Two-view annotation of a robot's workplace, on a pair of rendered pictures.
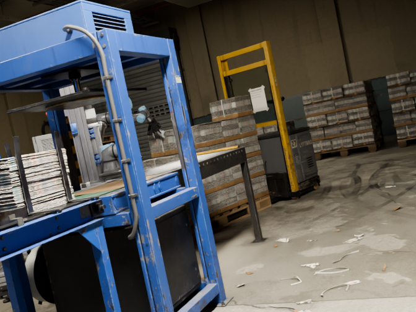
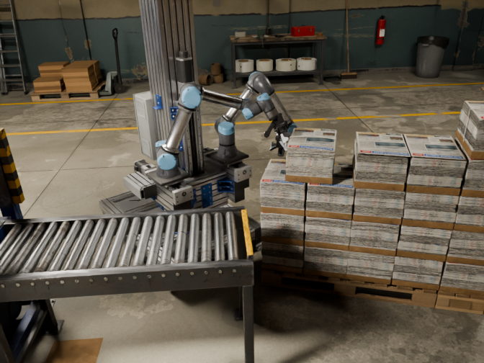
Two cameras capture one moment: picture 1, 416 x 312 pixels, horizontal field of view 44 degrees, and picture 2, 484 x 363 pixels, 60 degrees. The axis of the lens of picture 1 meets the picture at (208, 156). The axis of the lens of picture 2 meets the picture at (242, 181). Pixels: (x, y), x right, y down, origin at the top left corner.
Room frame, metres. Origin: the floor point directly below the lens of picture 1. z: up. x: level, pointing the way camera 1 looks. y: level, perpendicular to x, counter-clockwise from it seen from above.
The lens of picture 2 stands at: (3.54, -1.68, 2.00)
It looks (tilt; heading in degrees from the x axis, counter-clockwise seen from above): 26 degrees down; 62
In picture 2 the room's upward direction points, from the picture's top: 2 degrees counter-clockwise
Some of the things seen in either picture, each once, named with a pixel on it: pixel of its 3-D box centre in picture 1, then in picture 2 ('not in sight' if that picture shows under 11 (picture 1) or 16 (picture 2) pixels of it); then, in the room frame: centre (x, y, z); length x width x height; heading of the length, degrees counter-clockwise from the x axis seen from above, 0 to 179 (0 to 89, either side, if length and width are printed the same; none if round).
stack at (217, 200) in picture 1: (202, 188); (349, 230); (5.29, 0.12, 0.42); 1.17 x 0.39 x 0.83; 138
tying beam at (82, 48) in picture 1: (72, 65); not in sight; (2.87, 0.63, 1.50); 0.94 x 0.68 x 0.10; 66
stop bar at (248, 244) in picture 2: (215, 150); (247, 231); (4.40, -0.07, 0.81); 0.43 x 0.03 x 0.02; 66
